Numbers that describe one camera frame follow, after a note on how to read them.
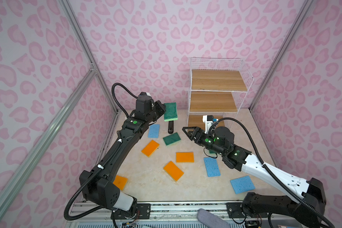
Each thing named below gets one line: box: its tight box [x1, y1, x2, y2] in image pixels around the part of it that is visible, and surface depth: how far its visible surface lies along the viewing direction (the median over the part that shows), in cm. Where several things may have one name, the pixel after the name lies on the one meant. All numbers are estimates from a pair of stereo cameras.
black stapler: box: [167, 120, 174, 134], surface depth 108 cm
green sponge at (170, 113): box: [163, 102, 179, 122], surface depth 74 cm
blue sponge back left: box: [147, 123, 161, 139], surface depth 108 cm
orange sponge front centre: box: [163, 160, 185, 182], surface depth 90 cm
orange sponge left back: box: [141, 139, 160, 158], surface depth 100 cm
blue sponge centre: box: [203, 157, 221, 178], surface depth 88 cm
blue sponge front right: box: [229, 175, 256, 195], surface depth 82 cm
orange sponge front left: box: [112, 174, 129, 191], surface depth 85 cm
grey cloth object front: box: [197, 208, 231, 228], surface depth 70 cm
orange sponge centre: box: [175, 152, 195, 163], surface depth 95 cm
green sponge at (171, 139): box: [162, 132, 181, 146], surface depth 102 cm
